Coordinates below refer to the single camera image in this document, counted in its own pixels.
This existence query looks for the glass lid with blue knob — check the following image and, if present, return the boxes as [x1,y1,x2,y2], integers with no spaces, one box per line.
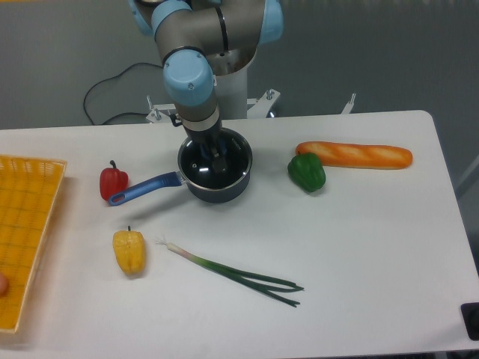
[178,128,252,190]

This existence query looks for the black device at table edge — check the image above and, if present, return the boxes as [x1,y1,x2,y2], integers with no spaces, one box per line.
[460,302,479,341]

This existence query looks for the green bell pepper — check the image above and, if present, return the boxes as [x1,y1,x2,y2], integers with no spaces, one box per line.
[287,153,326,193]

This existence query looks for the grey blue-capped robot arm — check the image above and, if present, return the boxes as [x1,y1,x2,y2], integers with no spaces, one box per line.
[129,1,284,173]

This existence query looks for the orange baguette loaf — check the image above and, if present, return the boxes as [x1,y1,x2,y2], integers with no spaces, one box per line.
[296,141,413,170]

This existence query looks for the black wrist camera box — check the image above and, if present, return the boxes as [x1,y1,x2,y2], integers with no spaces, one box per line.
[169,114,183,127]

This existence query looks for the black floor cable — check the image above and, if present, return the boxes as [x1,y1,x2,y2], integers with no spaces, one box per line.
[82,62,183,126]

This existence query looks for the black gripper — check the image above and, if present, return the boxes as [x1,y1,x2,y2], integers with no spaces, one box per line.
[183,125,228,173]

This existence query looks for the yellow bell pepper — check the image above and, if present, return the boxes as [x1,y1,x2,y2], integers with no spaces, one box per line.
[112,226,146,276]

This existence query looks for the dark blue saucepan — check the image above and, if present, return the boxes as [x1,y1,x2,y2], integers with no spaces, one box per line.
[107,126,254,207]

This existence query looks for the yellow woven basket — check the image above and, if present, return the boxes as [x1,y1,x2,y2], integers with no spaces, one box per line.
[1,155,67,334]

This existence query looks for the red bell pepper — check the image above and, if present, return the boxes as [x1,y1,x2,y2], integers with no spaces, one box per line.
[99,160,129,201]

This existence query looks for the green spring onion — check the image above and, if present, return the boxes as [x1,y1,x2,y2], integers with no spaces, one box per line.
[155,236,305,307]

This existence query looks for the white pedestal base frame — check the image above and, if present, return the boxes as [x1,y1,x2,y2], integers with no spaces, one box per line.
[145,88,356,123]

